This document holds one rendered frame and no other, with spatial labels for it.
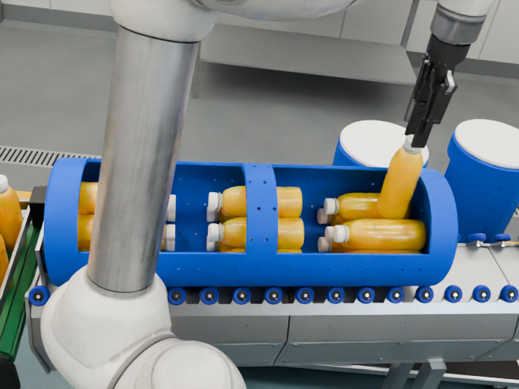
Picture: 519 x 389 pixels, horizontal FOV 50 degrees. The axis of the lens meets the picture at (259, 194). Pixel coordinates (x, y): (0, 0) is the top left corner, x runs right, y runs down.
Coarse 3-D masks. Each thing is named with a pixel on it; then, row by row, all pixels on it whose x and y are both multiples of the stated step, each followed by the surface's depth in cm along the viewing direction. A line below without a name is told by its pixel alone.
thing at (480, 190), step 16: (464, 160) 180; (448, 176) 188; (464, 176) 181; (480, 176) 178; (496, 176) 176; (512, 176) 175; (464, 192) 184; (480, 192) 181; (496, 192) 179; (512, 192) 180; (464, 208) 186; (480, 208) 184; (496, 208) 183; (512, 208) 186; (464, 224) 189; (480, 224) 188; (496, 224) 188; (464, 240) 193
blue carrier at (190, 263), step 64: (64, 192) 112; (192, 192) 140; (256, 192) 119; (320, 192) 144; (448, 192) 126; (64, 256) 112; (192, 256) 116; (256, 256) 118; (320, 256) 120; (384, 256) 122; (448, 256) 124
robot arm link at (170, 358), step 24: (144, 360) 79; (168, 360) 74; (192, 360) 75; (216, 360) 75; (120, 384) 78; (144, 384) 73; (168, 384) 72; (192, 384) 72; (216, 384) 73; (240, 384) 76
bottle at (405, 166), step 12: (396, 156) 123; (408, 156) 121; (420, 156) 121; (396, 168) 123; (408, 168) 121; (420, 168) 122; (396, 180) 124; (408, 180) 123; (384, 192) 128; (396, 192) 125; (408, 192) 125; (384, 204) 129; (396, 204) 127; (408, 204) 128; (384, 216) 131; (396, 216) 130
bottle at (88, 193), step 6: (84, 186) 119; (90, 186) 119; (96, 186) 119; (84, 192) 118; (90, 192) 118; (96, 192) 119; (84, 198) 118; (90, 198) 118; (96, 198) 118; (84, 204) 118; (90, 204) 118; (78, 210) 119; (84, 210) 119; (90, 210) 119
